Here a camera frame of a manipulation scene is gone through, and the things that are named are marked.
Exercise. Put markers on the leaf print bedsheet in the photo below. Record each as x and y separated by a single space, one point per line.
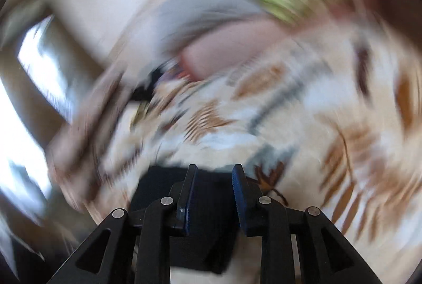
296 126

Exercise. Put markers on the dark cloth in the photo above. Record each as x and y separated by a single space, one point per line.
141 93

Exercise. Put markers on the bright window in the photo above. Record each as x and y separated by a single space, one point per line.
29 99

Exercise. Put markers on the pink pillow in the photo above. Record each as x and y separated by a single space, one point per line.
230 47

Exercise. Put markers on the black pants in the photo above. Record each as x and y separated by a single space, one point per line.
211 238

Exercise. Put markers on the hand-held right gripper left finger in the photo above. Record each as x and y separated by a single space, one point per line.
187 215

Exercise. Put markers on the person's left forearm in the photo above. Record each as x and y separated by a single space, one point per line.
89 139

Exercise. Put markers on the grey cloth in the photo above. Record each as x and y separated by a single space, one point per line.
204 7

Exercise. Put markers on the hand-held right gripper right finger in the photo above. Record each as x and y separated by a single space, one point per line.
240 205

